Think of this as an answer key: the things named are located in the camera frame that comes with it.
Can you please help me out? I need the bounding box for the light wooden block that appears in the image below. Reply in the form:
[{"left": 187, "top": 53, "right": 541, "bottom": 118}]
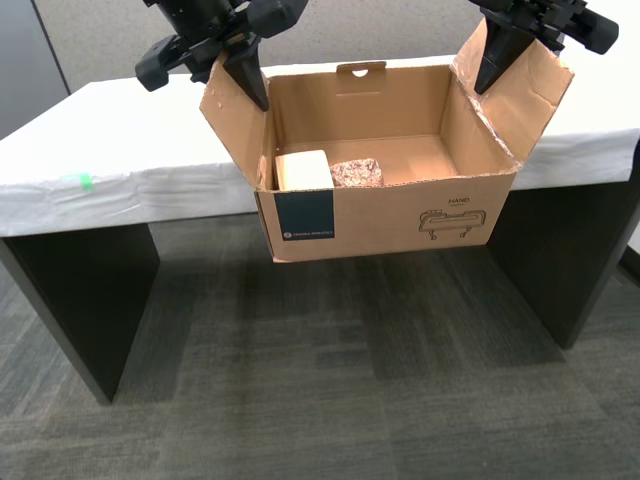
[{"left": 274, "top": 149, "right": 335, "bottom": 192}]

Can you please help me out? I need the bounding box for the dark table leg panel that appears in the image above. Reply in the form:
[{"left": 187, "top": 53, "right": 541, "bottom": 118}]
[
  {"left": 0, "top": 222, "right": 162, "bottom": 406},
  {"left": 487, "top": 142, "right": 640, "bottom": 350}
]

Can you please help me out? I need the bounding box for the white plastic table cover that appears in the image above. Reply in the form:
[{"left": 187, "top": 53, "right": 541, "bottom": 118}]
[{"left": 0, "top": 49, "right": 640, "bottom": 239}]

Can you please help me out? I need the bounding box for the speckled beige rock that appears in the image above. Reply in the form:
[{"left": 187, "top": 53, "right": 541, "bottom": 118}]
[{"left": 328, "top": 157, "right": 385, "bottom": 189}]

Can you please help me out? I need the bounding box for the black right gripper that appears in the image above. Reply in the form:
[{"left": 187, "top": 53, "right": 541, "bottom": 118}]
[{"left": 467, "top": 0, "right": 620, "bottom": 96}]

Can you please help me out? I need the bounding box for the brown cardboard box with flaps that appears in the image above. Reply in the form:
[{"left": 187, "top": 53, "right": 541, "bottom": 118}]
[{"left": 199, "top": 17, "right": 575, "bottom": 264}]

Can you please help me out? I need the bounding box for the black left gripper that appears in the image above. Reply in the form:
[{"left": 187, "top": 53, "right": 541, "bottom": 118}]
[{"left": 134, "top": 0, "right": 311, "bottom": 113}]

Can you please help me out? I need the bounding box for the green tape piece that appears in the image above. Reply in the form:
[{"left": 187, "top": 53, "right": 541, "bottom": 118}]
[{"left": 60, "top": 172, "right": 95, "bottom": 192}]

